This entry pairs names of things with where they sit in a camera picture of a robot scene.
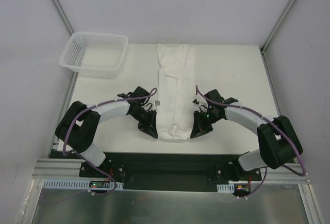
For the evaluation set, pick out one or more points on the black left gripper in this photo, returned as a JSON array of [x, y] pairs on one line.
[[146, 120]]

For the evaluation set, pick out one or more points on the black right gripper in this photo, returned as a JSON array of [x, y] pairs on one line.
[[202, 121]]

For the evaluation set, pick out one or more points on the white t shirt robot print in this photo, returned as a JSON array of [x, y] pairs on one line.
[[176, 86]]

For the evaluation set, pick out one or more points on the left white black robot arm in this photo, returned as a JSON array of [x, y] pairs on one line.
[[78, 127]]

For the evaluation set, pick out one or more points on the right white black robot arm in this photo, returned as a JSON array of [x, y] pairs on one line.
[[279, 145]]

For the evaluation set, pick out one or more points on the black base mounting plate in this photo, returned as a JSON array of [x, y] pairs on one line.
[[168, 185]]

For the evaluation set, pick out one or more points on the white perforated plastic basket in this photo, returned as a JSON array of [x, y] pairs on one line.
[[95, 55]]

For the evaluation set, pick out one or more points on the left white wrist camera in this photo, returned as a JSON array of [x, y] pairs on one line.
[[156, 103]]

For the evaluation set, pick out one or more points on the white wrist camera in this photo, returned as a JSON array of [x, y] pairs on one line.
[[196, 102], [156, 103]]

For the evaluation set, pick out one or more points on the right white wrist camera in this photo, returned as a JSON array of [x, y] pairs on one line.
[[196, 102]]

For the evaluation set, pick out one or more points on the right slotted cable duct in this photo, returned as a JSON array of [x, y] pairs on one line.
[[226, 188]]

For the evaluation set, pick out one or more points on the slotted cable duct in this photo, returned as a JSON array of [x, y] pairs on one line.
[[78, 184], [226, 188]]

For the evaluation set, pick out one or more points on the aluminium frame rail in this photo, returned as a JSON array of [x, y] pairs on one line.
[[132, 172]]

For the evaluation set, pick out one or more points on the left slotted cable duct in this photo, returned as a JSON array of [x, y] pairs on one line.
[[78, 184]]

